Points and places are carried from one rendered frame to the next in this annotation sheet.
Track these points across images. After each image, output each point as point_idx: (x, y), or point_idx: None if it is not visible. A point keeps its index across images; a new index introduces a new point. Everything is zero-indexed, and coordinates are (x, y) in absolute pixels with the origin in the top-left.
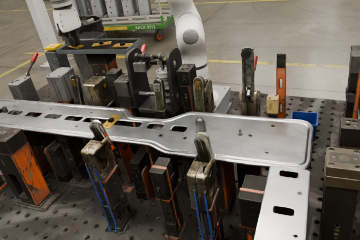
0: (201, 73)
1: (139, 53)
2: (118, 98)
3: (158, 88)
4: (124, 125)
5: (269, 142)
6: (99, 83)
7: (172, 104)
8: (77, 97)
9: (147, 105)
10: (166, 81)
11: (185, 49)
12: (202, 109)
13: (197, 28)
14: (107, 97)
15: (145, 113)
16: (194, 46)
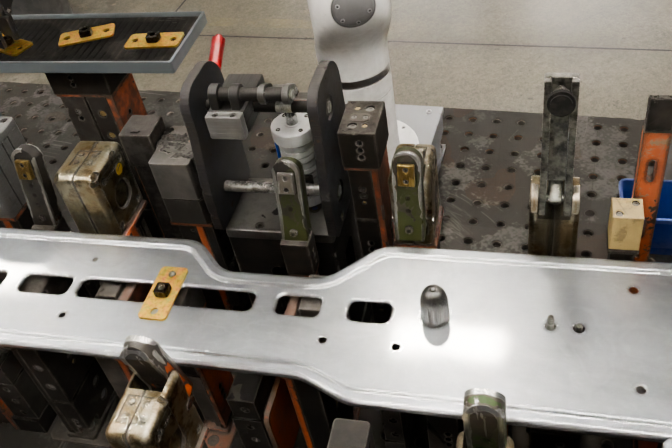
0: (376, 93)
1: (214, 74)
2: (164, 204)
3: (289, 186)
4: (198, 290)
5: (637, 351)
6: (104, 170)
7: (329, 220)
8: (42, 207)
9: (250, 215)
10: (305, 153)
11: (335, 38)
12: (419, 234)
13: None
14: (130, 197)
15: (248, 241)
16: (362, 31)
